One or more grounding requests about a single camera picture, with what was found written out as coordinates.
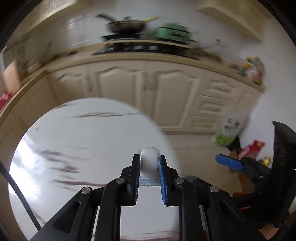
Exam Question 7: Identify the white plastic jelly cup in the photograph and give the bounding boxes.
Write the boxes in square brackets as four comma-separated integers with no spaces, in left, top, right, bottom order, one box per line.
[138,147,161,187]

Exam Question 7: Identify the cardboard box with trash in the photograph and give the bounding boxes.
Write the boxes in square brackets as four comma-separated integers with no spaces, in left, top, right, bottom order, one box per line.
[227,137,271,194]

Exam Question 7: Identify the white green trash bag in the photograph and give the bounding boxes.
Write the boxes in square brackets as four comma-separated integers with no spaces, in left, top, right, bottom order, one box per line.
[213,109,248,147]

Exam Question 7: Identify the person's right hand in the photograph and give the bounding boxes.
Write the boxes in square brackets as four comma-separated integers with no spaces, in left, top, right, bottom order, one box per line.
[259,224,285,240]

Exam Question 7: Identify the cream base cabinets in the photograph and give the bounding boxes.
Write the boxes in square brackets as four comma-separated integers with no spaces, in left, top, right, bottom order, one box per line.
[1,53,265,135]

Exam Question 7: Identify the colourful packets on counter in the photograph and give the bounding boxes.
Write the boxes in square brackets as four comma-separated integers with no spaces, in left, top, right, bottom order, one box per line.
[237,56,265,85]

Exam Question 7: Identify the green electric cooker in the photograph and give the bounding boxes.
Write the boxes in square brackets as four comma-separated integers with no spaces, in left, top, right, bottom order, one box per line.
[154,23,191,44]

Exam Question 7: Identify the red plastic basket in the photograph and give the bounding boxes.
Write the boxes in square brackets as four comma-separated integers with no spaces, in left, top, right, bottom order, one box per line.
[0,93,12,111]

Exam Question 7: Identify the black gas stove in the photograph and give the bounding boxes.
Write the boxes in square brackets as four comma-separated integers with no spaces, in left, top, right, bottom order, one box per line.
[92,39,210,59]

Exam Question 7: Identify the wooden cutting board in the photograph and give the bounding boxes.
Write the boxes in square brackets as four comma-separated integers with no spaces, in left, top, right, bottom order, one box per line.
[3,59,22,94]

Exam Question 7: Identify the black cable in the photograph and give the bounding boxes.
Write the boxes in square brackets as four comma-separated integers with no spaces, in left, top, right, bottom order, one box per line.
[0,159,42,231]

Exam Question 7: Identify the black wok with handle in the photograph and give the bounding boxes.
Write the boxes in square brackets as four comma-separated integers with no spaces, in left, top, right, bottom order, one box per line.
[94,14,161,34]

